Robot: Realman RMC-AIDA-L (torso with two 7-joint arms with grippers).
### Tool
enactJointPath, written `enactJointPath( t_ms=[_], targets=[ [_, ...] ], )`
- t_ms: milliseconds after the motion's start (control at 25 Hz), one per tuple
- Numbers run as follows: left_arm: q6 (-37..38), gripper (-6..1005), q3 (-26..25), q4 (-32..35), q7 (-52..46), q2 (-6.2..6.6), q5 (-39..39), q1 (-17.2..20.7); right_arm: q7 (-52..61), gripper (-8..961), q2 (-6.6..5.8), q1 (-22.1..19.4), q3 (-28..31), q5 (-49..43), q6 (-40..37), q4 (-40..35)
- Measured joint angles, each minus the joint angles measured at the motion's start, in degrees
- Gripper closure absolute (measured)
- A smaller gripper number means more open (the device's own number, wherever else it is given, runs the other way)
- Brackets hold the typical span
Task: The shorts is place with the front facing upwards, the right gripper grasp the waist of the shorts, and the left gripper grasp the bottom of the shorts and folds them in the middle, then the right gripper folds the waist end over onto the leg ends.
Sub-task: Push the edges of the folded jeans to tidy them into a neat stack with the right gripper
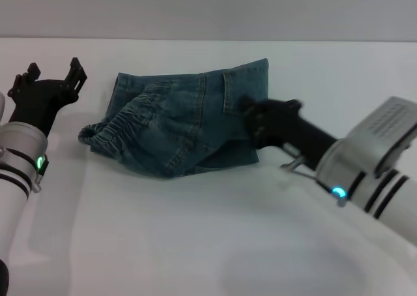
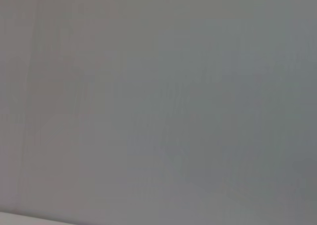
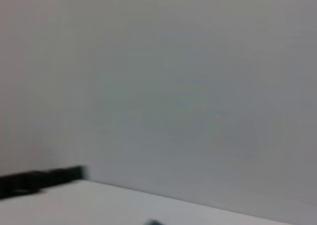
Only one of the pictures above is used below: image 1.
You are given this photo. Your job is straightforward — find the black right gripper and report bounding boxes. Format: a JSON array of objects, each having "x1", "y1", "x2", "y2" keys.
[{"x1": 238, "y1": 95, "x2": 337, "y2": 172}]

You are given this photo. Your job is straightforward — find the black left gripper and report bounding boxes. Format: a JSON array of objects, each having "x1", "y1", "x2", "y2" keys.
[{"x1": 7, "y1": 57, "x2": 89, "y2": 138}]

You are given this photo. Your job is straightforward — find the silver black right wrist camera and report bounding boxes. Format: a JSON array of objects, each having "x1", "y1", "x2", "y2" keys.
[{"x1": 345, "y1": 96, "x2": 417, "y2": 179}]

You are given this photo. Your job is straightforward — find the right arm silver cable connector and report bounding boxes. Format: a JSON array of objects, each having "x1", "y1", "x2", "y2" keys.
[{"x1": 280, "y1": 156, "x2": 308, "y2": 174}]

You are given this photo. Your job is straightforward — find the blue denim shorts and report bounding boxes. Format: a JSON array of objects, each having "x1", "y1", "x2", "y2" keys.
[{"x1": 78, "y1": 57, "x2": 270, "y2": 179}]

